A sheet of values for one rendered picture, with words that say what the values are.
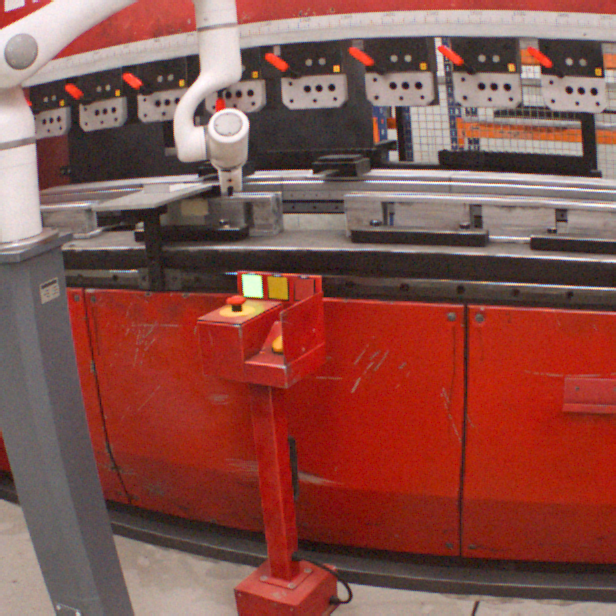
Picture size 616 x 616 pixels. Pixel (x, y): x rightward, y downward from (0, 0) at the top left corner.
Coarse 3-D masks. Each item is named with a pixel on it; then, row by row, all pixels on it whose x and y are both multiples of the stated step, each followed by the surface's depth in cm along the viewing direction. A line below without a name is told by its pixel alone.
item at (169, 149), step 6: (168, 120) 195; (198, 120) 194; (162, 126) 197; (168, 126) 196; (198, 126) 194; (162, 132) 197; (168, 132) 196; (168, 138) 197; (174, 138) 196; (168, 144) 197; (174, 144) 197; (168, 150) 199; (174, 150) 198
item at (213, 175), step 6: (210, 162) 217; (246, 162) 220; (252, 162) 222; (198, 168) 218; (204, 168) 217; (210, 168) 216; (246, 168) 219; (252, 168) 222; (198, 174) 218; (204, 174) 217; (210, 174) 215; (216, 174) 213; (246, 174) 219; (252, 174) 222; (192, 180) 205; (198, 180) 204; (204, 180) 207; (210, 180) 217; (216, 180) 217
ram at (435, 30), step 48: (0, 0) 203; (48, 0) 196; (144, 0) 185; (240, 0) 176; (288, 0) 172; (336, 0) 168; (384, 0) 164; (432, 0) 159; (480, 0) 155; (528, 0) 151; (576, 0) 147; (96, 48) 194; (192, 48) 184
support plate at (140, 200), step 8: (176, 192) 187; (184, 192) 185; (192, 192) 187; (112, 200) 186; (120, 200) 184; (128, 200) 182; (136, 200) 180; (144, 200) 179; (152, 200) 177; (160, 200) 175; (168, 200) 177; (96, 208) 178; (104, 208) 177; (112, 208) 176; (120, 208) 175; (128, 208) 175; (136, 208) 174
